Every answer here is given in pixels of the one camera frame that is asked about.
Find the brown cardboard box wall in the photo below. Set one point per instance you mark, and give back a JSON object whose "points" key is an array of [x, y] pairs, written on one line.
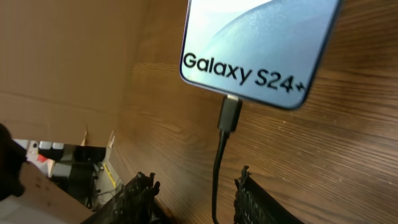
{"points": [[64, 66]]}

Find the blue Galaxy smartphone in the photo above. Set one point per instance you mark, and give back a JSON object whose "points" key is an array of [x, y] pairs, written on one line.
{"points": [[263, 51]]}

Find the cluttered background equipment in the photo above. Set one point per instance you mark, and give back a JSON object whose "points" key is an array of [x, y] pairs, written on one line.
{"points": [[83, 172]]}

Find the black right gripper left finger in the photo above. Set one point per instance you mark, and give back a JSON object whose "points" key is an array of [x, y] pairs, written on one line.
{"points": [[134, 203]]}

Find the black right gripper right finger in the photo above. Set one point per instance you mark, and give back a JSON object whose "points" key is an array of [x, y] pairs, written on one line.
{"points": [[253, 205]]}

